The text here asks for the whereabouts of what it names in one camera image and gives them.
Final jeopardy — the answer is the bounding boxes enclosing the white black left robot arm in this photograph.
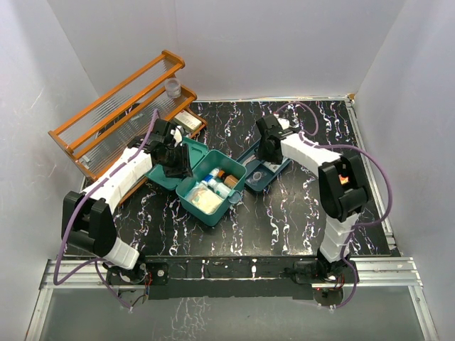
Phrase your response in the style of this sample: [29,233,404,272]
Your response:
[58,118,193,283]

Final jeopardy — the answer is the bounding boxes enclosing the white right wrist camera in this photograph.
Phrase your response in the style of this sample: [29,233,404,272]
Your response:
[277,117,290,130]

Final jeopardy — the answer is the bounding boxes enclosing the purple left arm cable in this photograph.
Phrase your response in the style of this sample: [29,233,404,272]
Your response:
[53,108,159,310]

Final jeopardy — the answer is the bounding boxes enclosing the black front mounting rail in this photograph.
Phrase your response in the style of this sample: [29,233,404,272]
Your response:
[147,256,322,301]

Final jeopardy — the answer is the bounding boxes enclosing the light blue sachet packet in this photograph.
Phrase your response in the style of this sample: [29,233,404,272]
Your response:
[262,161,284,173]

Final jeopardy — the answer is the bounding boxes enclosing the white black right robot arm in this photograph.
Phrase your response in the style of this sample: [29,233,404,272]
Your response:
[256,114,371,282]

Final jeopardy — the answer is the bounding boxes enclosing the brown medicine bottle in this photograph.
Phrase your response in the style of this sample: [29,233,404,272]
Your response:
[218,170,238,189]

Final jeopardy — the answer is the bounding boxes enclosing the bag of cotton balls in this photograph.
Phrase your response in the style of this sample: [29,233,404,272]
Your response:
[186,183,223,215]

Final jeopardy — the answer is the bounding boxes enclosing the orange wooden shelf rack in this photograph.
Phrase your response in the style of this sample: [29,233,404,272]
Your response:
[48,49,208,188]

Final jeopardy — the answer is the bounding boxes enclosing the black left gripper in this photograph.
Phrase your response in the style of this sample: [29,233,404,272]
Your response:
[159,143,193,179]

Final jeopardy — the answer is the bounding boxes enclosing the white medicine box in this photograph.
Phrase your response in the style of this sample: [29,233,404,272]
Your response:
[173,110,203,133]

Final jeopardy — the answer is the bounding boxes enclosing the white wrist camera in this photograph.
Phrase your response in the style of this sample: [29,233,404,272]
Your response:
[171,126,185,146]
[277,117,290,130]

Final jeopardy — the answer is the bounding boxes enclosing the black handled scissors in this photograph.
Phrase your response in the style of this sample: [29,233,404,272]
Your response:
[242,154,256,166]

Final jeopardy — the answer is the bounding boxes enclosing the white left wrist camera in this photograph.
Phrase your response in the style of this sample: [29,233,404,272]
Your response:
[171,126,185,146]

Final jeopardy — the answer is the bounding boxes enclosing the white plastic bottle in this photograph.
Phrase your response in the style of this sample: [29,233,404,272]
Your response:
[208,179,231,199]

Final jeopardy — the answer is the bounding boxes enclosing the green medicine kit box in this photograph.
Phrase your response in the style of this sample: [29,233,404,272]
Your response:
[146,137,247,227]

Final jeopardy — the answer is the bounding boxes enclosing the bandage roll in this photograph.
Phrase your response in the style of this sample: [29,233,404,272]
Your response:
[204,168,220,183]

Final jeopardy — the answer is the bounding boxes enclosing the clear plastic cup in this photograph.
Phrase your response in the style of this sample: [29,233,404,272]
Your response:
[164,77,181,99]

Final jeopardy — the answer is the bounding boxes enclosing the teal divider tray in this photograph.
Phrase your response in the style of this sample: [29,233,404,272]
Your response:
[237,141,291,193]

